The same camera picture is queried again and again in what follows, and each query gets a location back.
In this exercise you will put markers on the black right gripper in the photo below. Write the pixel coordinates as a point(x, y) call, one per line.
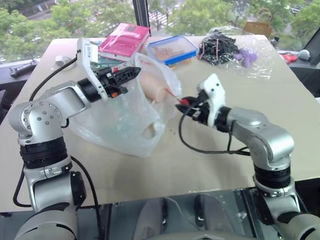
point(201, 110)

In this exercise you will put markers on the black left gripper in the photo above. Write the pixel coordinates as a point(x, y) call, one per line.
point(108, 80)

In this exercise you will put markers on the beige mug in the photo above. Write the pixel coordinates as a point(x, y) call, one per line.
point(150, 85)

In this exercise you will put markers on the white red-printed plastic bag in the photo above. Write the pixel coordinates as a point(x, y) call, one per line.
point(125, 135)

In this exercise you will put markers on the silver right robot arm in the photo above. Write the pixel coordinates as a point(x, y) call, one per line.
point(262, 135)

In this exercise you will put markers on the teal booklet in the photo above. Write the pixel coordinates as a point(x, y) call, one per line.
point(107, 63)

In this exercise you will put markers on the pink book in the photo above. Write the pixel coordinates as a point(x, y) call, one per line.
point(125, 40)

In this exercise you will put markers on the blue-lidded clear food container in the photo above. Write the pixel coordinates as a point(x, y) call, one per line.
point(172, 50)

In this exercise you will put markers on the purple plush toy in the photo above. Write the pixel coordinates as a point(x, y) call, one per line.
point(247, 56)

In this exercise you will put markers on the clear crinkled plastic bag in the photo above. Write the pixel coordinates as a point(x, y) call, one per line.
point(260, 65)

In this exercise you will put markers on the black remote controller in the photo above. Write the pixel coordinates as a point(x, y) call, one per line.
point(21, 70)

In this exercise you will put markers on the red packet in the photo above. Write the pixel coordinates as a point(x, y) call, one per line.
point(288, 58)

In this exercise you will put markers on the black side desk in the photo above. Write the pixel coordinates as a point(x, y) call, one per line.
point(307, 77)

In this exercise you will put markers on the black chair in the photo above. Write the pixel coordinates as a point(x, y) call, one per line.
point(3, 100)

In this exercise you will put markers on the grey round toy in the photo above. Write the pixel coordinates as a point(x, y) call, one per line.
point(304, 54)

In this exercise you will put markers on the grey robot torso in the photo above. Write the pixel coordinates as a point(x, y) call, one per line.
point(202, 237)

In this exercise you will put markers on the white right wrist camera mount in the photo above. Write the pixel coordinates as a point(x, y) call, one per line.
point(215, 92)

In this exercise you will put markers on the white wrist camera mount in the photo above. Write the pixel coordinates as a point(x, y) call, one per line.
point(215, 92)
point(83, 52)

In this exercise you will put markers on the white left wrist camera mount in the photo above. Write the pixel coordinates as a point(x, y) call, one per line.
point(83, 52)

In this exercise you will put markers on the black window frame post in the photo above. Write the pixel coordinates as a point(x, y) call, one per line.
point(141, 12)

